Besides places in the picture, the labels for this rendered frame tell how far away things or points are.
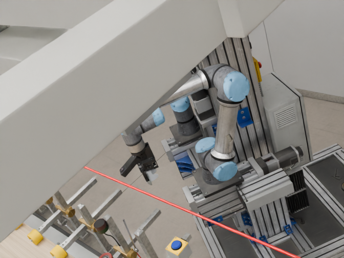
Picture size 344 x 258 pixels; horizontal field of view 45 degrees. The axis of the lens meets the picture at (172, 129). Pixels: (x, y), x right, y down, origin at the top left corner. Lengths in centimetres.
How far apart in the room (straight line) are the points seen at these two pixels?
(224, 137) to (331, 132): 217
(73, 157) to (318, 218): 285
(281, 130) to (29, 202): 219
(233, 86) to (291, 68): 261
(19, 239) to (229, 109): 155
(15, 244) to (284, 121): 173
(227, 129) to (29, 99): 172
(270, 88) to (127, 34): 221
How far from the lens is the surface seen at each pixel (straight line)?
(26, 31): 62
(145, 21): 24
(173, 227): 352
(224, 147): 194
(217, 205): 229
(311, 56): 416
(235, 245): 298
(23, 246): 270
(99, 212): 249
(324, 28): 395
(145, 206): 381
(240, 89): 181
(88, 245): 273
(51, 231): 312
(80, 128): 22
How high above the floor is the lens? 254
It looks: 34 degrees down
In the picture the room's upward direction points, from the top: 22 degrees counter-clockwise
